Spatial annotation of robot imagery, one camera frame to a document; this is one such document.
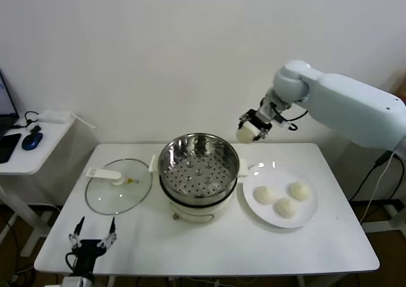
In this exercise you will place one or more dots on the small black dongle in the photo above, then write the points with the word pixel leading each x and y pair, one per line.
pixel 35 129

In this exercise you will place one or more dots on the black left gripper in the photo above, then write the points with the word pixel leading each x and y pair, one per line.
pixel 87 250

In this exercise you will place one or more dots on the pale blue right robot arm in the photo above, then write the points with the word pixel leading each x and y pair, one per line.
pixel 349 109

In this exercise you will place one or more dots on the blue computer mouse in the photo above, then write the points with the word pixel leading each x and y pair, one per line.
pixel 31 141

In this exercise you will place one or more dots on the white round plate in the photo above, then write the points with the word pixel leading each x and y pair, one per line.
pixel 279 179

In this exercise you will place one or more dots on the cream electric cooking pot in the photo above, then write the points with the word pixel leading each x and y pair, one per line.
pixel 196 212

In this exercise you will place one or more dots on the stainless steel steamer basket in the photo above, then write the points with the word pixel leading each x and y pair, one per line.
pixel 198 172

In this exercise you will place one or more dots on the black laptop lit screen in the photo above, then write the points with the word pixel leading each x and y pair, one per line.
pixel 4 106

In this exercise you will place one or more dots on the white power strip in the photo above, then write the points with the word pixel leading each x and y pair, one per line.
pixel 54 117

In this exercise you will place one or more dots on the black smartphone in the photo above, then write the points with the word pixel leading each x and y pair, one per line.
pixel 9 145

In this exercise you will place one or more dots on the white stand base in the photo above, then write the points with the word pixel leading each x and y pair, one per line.
pixel 387 225

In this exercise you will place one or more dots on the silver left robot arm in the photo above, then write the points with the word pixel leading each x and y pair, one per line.
pixel 79 280

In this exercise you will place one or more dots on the white side table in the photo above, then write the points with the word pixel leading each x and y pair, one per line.
pixel 35 160

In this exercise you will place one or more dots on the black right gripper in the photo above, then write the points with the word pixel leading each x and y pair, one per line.
pixel 261 120

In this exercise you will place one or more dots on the white steamed baozi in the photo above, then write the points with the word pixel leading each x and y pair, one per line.
pixel 265 194
pixel 286 207
pixel 299 190
pixel 245 135

